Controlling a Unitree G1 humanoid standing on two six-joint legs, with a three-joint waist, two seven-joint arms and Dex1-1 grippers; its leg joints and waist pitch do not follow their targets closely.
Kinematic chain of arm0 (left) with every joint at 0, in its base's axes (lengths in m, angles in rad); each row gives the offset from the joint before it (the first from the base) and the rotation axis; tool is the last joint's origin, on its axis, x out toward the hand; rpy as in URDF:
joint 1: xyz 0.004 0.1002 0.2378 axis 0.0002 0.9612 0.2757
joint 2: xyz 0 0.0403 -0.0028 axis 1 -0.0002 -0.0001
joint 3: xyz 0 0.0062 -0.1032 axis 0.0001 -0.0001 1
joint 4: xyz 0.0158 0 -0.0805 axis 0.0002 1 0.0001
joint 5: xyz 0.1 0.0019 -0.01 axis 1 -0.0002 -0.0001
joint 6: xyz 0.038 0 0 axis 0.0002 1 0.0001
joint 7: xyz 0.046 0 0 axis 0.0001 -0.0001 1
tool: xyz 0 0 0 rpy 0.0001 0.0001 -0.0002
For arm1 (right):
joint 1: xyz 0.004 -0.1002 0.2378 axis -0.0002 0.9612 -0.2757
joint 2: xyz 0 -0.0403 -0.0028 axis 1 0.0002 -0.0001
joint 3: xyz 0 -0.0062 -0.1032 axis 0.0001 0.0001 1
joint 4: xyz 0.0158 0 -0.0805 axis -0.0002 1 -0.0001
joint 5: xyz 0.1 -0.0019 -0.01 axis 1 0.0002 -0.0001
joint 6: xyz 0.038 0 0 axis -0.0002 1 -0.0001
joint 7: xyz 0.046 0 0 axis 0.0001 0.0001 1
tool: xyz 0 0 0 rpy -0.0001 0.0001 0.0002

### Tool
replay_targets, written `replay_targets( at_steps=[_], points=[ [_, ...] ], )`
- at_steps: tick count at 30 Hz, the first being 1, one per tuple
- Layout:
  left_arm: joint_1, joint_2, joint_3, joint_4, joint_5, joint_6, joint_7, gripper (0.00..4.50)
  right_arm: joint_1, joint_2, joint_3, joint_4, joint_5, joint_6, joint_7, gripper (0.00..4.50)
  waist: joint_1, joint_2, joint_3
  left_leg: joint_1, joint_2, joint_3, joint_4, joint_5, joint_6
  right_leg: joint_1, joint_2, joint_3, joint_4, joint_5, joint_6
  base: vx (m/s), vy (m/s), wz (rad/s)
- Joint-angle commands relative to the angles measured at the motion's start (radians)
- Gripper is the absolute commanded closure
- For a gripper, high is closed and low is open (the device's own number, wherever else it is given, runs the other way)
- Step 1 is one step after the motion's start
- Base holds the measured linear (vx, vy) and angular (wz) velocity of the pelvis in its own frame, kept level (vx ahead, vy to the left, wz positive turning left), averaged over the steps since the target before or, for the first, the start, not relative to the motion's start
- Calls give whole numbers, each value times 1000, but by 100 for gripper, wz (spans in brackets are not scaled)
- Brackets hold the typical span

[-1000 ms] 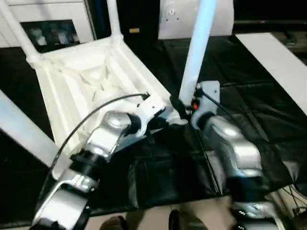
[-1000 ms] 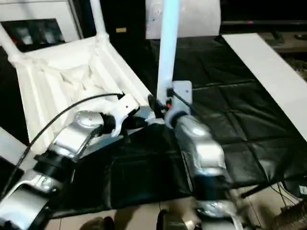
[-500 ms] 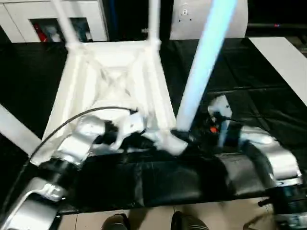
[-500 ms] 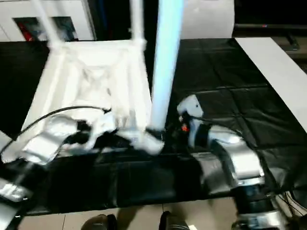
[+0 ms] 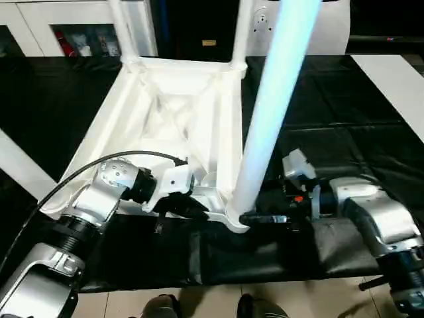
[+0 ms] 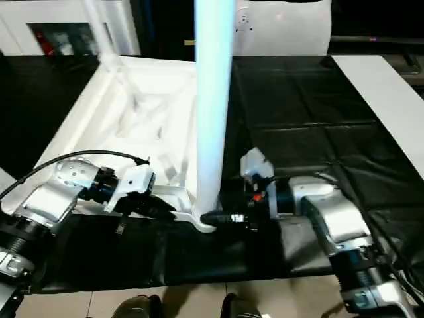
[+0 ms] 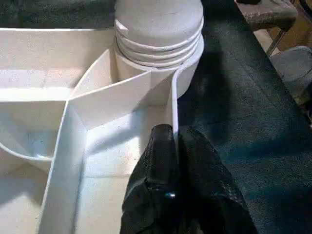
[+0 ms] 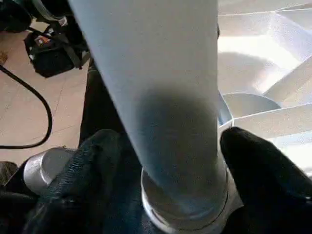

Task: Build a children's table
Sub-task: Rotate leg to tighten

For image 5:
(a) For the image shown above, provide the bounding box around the white plastic table top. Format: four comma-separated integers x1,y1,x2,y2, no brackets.
38,54,256,235

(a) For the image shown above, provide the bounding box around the dark left robot foot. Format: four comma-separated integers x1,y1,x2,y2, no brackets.
144,294,182,318

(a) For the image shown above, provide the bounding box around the dark robot foot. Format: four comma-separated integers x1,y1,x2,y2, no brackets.
237,293,288,318
144,294,182,318

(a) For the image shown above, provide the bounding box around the dark right robot foot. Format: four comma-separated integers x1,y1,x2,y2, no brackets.
237,293,288,318

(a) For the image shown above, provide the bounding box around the black rod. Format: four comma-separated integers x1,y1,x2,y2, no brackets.
358,276,385,292

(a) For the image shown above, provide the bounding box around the flat white board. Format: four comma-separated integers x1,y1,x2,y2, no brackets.
350,53,424,143

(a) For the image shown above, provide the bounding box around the white panel with screw holes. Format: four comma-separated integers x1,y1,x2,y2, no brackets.
246,0,352,56

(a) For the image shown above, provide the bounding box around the black bar with red light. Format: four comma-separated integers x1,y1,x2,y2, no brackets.
349,35,424,43

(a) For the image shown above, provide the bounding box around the white glass-door cabinet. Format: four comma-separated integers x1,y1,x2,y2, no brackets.
0,0,159,58

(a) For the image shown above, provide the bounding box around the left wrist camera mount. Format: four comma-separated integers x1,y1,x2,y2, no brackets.
144,165,196,213

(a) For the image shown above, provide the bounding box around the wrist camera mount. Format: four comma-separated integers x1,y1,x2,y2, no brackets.
144,165,196,213
282,148,322,219

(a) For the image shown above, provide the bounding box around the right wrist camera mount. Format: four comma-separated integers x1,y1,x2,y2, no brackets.
282,148,322,219

